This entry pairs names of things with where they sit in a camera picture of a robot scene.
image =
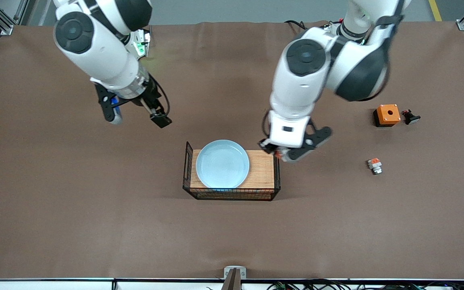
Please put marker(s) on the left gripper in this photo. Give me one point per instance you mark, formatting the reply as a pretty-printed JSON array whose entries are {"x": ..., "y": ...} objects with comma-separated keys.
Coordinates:
[{"x": 267, "y": 147}]

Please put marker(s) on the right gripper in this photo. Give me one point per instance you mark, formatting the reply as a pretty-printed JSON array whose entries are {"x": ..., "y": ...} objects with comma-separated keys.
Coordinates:
[{"x": 149, "y": 95}]

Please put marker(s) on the light blue plate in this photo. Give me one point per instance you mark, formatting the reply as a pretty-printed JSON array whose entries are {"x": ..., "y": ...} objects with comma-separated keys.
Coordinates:
[{"x": 222, "y": 163}]

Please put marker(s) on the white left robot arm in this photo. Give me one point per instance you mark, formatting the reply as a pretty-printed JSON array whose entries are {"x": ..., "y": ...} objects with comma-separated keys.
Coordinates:
[{"x": 300, "y": 80}]

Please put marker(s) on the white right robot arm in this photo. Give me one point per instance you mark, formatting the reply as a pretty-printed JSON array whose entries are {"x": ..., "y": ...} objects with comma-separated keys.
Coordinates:
[{"x": 95, "y": 52}]

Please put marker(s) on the wooden board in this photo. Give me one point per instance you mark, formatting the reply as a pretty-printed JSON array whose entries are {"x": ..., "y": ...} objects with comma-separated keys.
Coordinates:
[{"x": 262, "y": 173}]

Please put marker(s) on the small orange grey contact block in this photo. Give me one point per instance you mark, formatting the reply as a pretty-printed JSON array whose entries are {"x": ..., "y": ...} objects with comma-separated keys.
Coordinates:
[{"x": 375, "y": 165}]

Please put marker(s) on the orange button enclosure box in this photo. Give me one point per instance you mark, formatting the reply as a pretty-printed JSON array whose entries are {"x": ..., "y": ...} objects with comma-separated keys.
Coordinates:
[{"x": 391, "y": 117}]

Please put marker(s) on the grey metal bracket post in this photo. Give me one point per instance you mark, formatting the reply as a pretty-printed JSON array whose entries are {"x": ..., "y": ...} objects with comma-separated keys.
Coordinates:
[{"x": 234, "y": 278}]

